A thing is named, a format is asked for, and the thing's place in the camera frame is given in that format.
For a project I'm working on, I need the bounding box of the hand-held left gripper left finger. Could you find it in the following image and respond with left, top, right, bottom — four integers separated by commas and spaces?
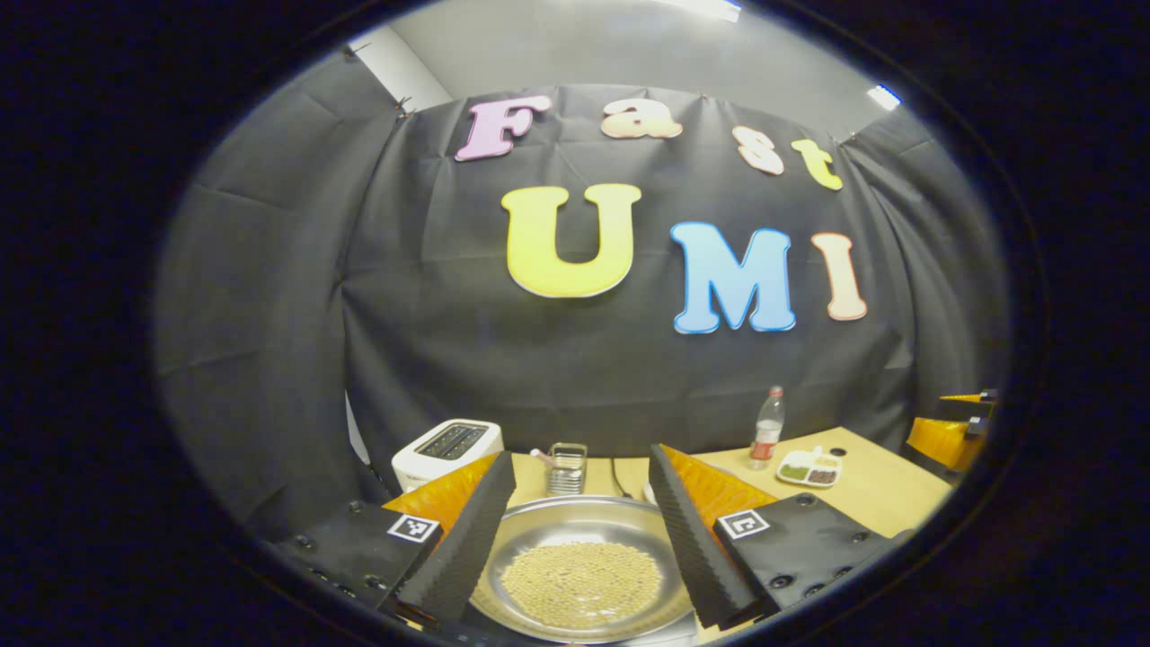
270, 451, 518, 630

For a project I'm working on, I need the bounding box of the clear plastic bottle red label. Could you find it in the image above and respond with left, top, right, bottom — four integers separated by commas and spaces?
748, 386, 785, 471

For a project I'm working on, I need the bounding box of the large ceiling light panel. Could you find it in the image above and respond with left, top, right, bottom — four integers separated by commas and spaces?
665, 0, 742, 23

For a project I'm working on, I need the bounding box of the black backdrop cloth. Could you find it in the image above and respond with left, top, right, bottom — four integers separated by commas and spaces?
157, 49, 1007, 540

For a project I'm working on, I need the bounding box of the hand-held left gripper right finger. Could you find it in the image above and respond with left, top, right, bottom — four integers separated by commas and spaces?
648, 443, 901, 630

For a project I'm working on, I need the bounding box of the white toaster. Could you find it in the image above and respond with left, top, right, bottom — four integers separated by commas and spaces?
392, 419, 504, 492

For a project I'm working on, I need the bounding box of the metal pot with beans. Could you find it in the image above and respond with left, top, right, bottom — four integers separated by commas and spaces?
469, 496, 697, 643

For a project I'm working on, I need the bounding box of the black induction cooktop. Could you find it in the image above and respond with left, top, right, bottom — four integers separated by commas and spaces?
454, 611, 702, 647

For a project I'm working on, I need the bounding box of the metal wire basket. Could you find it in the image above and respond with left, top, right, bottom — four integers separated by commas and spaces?
546, 442, 588, 496

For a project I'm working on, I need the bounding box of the white divided dish with beans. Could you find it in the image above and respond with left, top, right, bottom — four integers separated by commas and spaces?
776, 446, 844, 489

